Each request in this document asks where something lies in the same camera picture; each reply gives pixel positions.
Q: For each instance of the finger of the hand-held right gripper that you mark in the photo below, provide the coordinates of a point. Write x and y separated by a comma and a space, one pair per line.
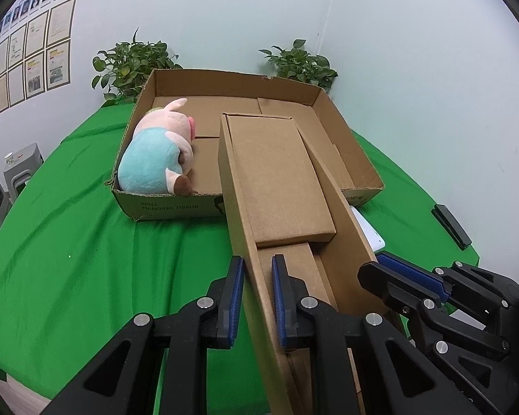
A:
479, 283
410, 276

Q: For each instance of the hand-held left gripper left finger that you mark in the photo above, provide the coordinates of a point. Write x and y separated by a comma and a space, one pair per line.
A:
235, 307

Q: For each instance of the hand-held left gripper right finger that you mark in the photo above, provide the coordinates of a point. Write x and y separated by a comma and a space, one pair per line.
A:
278, 307

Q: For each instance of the narrow brown cardboard box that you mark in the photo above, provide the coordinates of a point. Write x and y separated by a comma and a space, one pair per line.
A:
242, 229

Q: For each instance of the large cardboard box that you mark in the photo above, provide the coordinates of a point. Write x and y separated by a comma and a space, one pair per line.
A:
173, 208

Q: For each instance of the white flat box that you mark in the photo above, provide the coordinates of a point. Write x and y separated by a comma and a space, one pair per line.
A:
369, 233

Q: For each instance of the black rectangular bar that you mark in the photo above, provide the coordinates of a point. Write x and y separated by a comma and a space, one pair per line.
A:
451, 226

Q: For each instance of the pink pig plush toy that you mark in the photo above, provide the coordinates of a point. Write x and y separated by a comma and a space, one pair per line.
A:
151, 155

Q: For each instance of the green tablecloth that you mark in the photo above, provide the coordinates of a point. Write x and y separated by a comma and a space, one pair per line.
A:
69, 246

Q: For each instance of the green potted plant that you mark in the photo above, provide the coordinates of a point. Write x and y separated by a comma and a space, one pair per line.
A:
302, 67
127, 65

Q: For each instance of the group of framed wall documents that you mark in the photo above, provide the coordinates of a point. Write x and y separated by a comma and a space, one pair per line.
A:
34, 52

